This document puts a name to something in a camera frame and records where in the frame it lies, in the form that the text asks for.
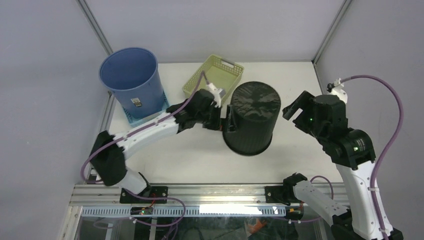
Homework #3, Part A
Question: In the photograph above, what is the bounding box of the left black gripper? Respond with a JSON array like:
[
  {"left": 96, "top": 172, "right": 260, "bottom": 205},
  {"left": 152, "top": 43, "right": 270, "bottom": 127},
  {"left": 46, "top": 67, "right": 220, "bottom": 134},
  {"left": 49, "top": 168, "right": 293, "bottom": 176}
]
[{"left": 195, "top": 103, "right": 237, "bottom": 133}]

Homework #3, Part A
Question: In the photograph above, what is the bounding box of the large black plastic bucket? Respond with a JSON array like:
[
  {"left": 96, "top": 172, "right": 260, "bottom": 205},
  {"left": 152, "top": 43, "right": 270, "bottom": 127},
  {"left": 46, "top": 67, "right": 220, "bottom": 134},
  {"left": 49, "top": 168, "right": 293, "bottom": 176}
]
[{"left": 222, "top": 81, "right": 281, "bottom": 156}]

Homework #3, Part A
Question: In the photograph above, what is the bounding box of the yellow-green perforated basket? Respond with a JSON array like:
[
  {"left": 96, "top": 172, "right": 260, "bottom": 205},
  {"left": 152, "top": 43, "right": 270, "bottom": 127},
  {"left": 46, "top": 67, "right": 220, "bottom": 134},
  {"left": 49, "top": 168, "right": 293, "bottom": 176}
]
[{"left": 182, "top": 54, "right": 244, "bottom": 103}]

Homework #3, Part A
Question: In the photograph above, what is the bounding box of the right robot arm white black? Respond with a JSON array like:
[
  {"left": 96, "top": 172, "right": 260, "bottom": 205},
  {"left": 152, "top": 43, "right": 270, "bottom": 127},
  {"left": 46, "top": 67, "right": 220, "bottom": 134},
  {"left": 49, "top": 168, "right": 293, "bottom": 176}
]
[{"left": 281, "top": 91, "right": 404, "bottom": 240}]

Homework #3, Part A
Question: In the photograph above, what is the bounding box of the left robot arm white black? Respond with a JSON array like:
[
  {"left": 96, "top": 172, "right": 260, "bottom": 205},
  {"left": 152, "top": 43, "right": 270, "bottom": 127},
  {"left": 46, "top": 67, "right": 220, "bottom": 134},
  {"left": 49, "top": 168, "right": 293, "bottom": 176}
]
[{"left": 89, "top": 85, "right": 225, "bottom": 203}]

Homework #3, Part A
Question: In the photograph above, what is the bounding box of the light blue perforated basket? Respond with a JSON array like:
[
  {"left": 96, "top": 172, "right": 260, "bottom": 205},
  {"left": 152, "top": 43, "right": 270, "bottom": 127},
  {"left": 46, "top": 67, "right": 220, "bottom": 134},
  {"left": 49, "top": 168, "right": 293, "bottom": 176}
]
[{"left": 122, "top": 92, "right": 170, "bottom": 129}]

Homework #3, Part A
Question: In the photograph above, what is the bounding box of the large blue plastic bucket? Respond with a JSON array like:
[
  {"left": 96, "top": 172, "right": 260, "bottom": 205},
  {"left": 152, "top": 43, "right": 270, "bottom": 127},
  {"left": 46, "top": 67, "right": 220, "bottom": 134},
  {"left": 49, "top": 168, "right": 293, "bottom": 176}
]
[{"left": 98, "top": 47, "right": 165, "bottom": 119}]

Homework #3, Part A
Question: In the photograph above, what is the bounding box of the orange object under table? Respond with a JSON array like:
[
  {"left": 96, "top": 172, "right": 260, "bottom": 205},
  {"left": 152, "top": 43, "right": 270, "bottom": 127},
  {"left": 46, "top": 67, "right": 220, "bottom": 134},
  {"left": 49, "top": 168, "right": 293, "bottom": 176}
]
[{"left": 247, "top": 217, "right": 267, "bottom": 234}]

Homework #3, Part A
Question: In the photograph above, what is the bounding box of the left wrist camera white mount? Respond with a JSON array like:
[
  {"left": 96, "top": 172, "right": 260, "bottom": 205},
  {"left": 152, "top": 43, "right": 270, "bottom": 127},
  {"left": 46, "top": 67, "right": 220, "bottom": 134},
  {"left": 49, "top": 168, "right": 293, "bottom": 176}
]
[{"left": 206, "top": 83, "right": 226, "bottom": 108}]

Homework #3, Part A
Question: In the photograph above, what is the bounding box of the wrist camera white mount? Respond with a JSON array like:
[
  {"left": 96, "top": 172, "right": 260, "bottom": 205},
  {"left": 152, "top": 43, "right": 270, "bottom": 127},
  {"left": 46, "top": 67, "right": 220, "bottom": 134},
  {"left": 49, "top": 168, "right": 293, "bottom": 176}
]
[
  {"left": 326, "top": 78, "right": 348, "bottom": 104},
  {"left": 206, "top": 83, "right": 226, "bottom": 108}
]

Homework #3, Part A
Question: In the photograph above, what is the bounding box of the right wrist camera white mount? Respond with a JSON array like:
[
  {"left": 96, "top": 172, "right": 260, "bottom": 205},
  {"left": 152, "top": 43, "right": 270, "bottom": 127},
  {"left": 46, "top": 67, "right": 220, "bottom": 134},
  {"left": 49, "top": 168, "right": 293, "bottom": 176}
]
[{"left": 326, "top": 78, "right": 348, "bottom": 104}]

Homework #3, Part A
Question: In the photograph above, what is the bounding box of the white slotted cable duct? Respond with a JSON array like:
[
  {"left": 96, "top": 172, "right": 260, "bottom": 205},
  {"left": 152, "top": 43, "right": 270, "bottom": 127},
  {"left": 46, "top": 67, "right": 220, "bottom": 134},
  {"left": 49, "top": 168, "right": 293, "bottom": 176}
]
[{"left": 81, "top": 203, "right": 286, "bottom": 218}]

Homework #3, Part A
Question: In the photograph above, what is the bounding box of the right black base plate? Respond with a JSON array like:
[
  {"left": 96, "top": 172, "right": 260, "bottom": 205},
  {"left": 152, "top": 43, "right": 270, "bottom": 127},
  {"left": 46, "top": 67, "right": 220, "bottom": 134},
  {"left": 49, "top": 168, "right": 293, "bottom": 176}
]
[{"left": 264, "top": 185, "right": 301, "bottom": 206}]

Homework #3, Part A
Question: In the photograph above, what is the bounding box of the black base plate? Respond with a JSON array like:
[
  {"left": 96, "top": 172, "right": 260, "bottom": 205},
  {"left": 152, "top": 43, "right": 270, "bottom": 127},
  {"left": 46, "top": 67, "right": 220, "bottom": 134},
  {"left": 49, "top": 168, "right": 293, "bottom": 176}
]
[
  {"left": 264, "top": 185, "right": 301, "bottom": 206},
  {"left": 119, "top": 186, "right": 169, "bottom": 204}
]

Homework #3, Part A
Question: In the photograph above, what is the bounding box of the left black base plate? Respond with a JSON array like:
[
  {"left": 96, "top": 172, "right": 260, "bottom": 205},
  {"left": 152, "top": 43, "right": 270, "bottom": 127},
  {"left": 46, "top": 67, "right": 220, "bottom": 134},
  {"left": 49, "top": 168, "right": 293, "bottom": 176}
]
[{"left": 119, "top": 186, "right": 169, "bottom": 204}]

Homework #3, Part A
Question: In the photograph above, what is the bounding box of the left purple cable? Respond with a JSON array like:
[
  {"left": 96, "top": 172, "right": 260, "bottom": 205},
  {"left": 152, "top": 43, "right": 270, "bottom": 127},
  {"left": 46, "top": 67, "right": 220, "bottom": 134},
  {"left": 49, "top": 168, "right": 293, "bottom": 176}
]
[{"left": 80, "top": 71, "right": 213, "bottom": 227}]

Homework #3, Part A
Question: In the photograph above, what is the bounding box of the purple cable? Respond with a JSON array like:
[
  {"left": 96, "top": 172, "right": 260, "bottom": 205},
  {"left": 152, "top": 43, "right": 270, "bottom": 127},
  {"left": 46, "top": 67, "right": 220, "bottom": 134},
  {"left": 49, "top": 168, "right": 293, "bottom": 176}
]
[
  {"left": 80, "top": 71, "right": 213, "bottom": 227},
  {"left": 309, "top": 74, "right": 405, "bottom": 240}
]

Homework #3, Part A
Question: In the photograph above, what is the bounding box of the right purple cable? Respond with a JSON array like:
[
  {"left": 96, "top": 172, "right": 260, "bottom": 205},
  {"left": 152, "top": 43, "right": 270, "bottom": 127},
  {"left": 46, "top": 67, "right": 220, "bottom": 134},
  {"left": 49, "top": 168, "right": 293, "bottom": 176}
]
[{"left": 309, "top": 74, "right": 405, "bottom": 240}]

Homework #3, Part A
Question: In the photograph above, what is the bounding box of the aluminium front rail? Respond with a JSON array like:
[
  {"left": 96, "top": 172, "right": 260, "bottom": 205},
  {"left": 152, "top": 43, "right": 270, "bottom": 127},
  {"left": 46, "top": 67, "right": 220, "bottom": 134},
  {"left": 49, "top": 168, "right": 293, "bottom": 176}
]
[{"left": 69, "top": 183, "right": 283, "bottom": 207}]

